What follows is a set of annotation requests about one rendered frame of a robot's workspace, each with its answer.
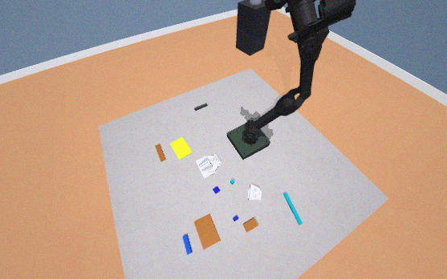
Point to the cyan flat bar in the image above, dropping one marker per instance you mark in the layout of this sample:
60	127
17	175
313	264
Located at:
292	208

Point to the orange flat rectangular plate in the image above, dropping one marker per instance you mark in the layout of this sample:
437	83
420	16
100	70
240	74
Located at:
206	231

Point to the brown flat bar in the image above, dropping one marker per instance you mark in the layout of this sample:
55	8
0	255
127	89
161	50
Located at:
159	152

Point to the brown rectangular block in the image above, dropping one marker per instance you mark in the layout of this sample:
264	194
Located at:
250	225

